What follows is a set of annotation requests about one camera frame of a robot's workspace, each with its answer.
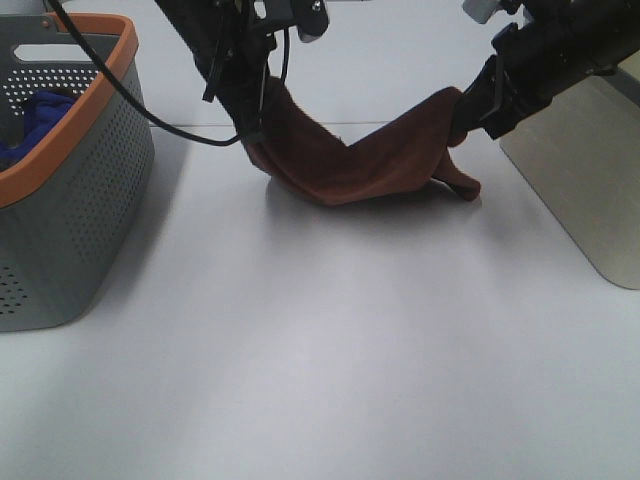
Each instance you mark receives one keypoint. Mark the grey perforated basket orange rim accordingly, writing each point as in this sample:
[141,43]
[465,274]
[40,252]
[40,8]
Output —
[67,206]

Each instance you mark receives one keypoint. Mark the blue towel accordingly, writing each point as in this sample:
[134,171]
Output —
[41,113]

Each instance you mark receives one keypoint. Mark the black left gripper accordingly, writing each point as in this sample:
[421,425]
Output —
[237,72]

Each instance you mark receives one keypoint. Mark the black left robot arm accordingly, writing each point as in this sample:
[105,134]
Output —
[190,20]

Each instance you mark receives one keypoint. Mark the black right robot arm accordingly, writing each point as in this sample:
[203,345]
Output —
[613,26]

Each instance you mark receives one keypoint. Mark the brown towel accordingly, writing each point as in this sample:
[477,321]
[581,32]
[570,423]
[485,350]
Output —
[401,157]

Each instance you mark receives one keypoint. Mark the beige basket grey rim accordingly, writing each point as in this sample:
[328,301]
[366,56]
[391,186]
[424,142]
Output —
[581,157]

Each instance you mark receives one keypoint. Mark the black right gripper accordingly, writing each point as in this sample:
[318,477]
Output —
[530,67]

